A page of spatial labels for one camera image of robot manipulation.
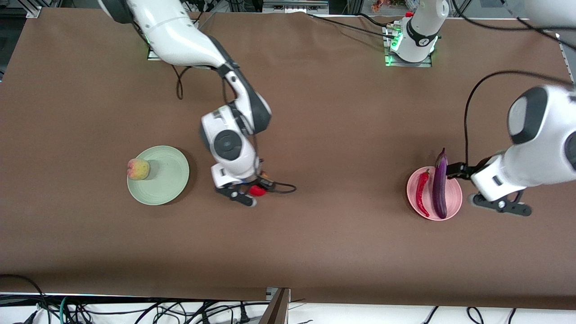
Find pink plate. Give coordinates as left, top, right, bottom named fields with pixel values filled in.
left=406, top=166, right=463, bottom=221

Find light green plate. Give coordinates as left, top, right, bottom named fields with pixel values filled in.
left=127, top=145, right=190, bottom=206

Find long black table cable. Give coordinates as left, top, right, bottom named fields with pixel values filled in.
left=307, top=13, right=396, bottom=41

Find grey metal equipment frame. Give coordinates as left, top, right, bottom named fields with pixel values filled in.
left=263, top=0, right=330, bottom=14

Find peach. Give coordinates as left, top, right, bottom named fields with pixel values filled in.
left=127, top=158, right=151, bottom=181

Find brown table mat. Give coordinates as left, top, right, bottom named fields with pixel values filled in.
left=0, top=8, right=576, bottom=310

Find purple eggplant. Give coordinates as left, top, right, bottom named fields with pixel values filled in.
left=432, top=147, right=449, bottom=220

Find red chili pepper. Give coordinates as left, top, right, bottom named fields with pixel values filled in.
left=415, top=169, right=432, bottom=218

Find aluminium frame profile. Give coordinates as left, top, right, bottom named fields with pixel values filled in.
left=541, top=18, right=576, bottom=89
left=18, top=0, right=60, bottom=19

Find short black table cable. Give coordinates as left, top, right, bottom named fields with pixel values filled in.
left=355, top=12, right=390, bottom=29

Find colourful background toys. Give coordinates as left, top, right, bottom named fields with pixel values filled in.
left=371, top=0, right=417, bottom=14

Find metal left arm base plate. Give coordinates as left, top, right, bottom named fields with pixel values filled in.
left=384, top=25, right=433, bottom=68

